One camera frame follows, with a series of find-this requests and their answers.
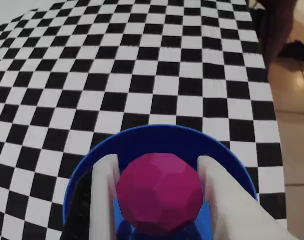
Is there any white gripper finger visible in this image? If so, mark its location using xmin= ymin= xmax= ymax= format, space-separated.
xmin=196 ymin=154 xmax=291 ymax=240

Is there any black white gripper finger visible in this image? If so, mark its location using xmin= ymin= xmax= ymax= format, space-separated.
xmin=90 ymin=153 xmax=122 ymax=240

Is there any small black object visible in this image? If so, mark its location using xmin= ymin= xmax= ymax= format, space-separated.
xmin=277 ymin=39 xmax=304 ymax=62

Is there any blue round box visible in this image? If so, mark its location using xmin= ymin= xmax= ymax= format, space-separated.
xmin=63 ymin=124 xmax=258 ymax=240

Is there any black white checkered mat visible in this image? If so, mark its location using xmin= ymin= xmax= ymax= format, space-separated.
xmin=0 ymin=0 xmax=288 ymax=240

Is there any pink faceted ball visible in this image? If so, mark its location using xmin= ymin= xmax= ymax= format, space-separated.
xmin=116 ymin=152 xmax=204 ymax=238

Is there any dark brown furniture leg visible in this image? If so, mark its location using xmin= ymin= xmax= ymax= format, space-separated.
xmin=249 ymin=0 xmax=297 ymax=83

